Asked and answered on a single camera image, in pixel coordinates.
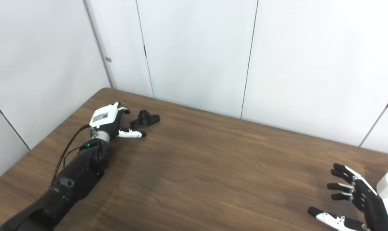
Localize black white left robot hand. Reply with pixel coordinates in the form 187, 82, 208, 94
89, 102, 147, 143

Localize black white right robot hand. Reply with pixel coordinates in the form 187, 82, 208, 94
307, 163, 388, 231

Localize black flanged holder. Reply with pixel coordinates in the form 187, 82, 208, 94
130, 109, 160, 130

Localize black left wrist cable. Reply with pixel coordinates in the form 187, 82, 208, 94
49, 124, 92, 188

